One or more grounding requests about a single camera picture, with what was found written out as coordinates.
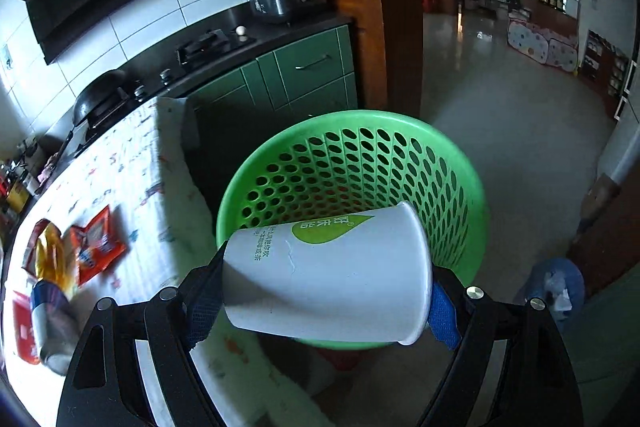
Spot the blue plastic bag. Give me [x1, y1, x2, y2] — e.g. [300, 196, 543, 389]
[515, 257, 586, 333]

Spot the red flat packet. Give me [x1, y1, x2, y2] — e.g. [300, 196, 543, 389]
[12, 289, 43, 365]

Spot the black wok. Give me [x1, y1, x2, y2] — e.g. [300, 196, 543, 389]
[60, 69, 128, 158]

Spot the printed white tablecloth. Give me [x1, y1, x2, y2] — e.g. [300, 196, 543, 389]
[0, 96, 351, 427]

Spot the dotted play fence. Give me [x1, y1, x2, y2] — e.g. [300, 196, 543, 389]
[507, 19, 581, 72]

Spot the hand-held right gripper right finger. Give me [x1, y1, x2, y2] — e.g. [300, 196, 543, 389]
[415, 267, 586, 427]

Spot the green kitchen cabinet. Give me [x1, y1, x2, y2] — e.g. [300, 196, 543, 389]
[182, 24, 358, 168]

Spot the green plastic basket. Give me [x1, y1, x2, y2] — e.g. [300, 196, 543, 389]
[216, 109, 488, 353]

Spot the black gas stove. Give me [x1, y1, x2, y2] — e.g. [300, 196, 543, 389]
[75, 29, 258, 142]

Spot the red soda can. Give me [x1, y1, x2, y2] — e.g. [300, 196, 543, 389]
[31, 279, 81, 376]

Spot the white paper cup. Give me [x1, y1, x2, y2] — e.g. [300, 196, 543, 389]
[221, 201, 434, 347]

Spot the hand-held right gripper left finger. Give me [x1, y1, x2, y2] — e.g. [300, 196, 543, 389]
[56, 247, 236, 427]

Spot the group of condiment bottles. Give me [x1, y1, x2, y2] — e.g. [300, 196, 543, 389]
[0, 137, 51, 218]

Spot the yellow snack packet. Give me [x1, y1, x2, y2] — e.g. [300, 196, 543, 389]
[35, 222, 81, 298]

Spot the wooden door with glass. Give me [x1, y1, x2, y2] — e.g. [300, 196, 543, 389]
[260, 0, 423, 115]

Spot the orange snack packet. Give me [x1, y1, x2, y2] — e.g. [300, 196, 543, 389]
[70, 205, 128, 286]

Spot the low wooden shelf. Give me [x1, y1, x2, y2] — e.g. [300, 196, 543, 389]
[580, 29, 631, 118]

